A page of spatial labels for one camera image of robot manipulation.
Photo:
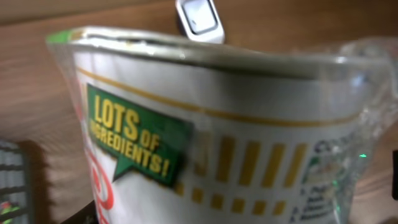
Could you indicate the instant noodle cup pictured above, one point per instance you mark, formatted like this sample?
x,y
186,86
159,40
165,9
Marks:
x,y
177,131

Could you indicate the white barcode scanner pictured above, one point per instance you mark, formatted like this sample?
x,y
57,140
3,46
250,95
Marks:
x,y
200,21

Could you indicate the grey plastic shopping basket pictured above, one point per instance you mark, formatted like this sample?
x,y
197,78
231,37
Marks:
x,y
16,199

